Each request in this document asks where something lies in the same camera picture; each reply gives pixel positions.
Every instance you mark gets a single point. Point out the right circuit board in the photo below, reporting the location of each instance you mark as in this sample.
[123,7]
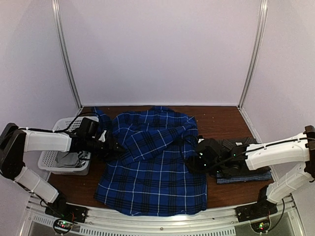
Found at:
[261,227]

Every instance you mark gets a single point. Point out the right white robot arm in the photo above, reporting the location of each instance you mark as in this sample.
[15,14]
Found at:
[240,160]

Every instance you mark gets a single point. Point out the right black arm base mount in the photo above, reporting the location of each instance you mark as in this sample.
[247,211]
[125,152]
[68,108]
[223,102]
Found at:
[262,208]

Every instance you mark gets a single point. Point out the light blue checked folded shirt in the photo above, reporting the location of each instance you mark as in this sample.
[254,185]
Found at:
[226,180]

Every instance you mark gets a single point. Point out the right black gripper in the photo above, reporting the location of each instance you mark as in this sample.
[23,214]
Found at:
[193,161]

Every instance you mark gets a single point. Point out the right aluminium frame post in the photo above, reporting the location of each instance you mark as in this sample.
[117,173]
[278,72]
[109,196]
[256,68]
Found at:
[261,23]

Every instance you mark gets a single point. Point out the grey shirt in basket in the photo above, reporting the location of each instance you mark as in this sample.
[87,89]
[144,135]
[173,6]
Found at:
[72,160]

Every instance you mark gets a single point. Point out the aluminium frame post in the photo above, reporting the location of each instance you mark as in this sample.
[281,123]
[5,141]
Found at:
[64,52]
[261,23]

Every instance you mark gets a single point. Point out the blue plaid long sleeve shirt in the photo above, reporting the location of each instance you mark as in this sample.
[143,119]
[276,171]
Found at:
[151,178]

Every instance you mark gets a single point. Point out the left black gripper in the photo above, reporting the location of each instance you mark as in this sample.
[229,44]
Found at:
[110,150]

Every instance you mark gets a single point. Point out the white plastic laundry basket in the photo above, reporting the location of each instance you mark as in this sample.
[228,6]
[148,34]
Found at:
[47,158]

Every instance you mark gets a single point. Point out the dark striped folded shirt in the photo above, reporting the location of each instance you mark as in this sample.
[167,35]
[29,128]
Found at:
[233,143]

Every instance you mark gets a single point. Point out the front aluminium rail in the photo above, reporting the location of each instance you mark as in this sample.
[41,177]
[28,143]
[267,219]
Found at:
[220,221]

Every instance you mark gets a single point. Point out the circuit board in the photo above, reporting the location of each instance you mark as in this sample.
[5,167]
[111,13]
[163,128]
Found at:
[62,227]
[261,227]

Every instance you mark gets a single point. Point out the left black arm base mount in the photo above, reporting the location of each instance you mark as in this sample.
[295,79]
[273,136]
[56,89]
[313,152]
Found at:
[65,211]

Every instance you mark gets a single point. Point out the left circuit board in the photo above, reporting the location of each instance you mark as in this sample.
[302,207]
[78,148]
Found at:
[62,227]

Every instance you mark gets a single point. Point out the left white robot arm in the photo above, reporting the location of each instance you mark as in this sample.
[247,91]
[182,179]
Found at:
[70,148]

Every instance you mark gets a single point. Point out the left aluminium frame post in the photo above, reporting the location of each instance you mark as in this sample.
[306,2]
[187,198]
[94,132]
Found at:
[64,52]

